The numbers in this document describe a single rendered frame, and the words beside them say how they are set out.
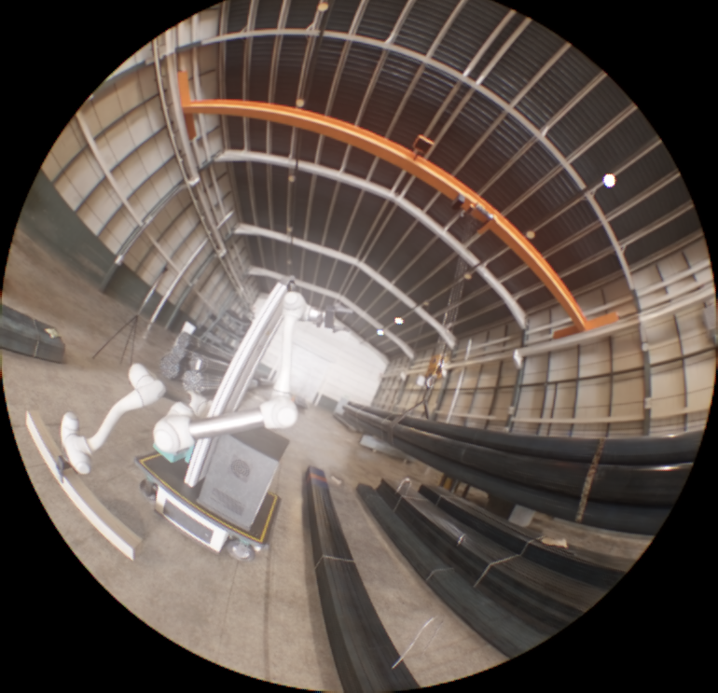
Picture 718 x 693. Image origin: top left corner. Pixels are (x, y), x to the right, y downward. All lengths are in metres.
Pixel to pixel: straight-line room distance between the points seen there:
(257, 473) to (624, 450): 1.75
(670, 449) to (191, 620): 2.02
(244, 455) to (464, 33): 9.61
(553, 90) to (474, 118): 3.10
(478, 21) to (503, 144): 4.51
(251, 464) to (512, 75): 9.50
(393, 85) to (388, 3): 3.31
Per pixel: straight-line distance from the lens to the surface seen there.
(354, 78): 9.13
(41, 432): 1.72
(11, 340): 2.73
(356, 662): 1.31
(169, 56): 9.61
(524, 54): 8.99
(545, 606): 2.00
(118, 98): 9.61
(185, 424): 1.15
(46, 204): 9.07
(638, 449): 1.28
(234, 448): 1.24
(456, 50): 8.80
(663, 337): 9.73
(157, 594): 1.40
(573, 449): 1.34
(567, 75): 9.06
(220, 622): 1.39
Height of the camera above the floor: 1.25
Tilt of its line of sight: 19 degrees up
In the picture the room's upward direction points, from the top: 25 degrees clockwise
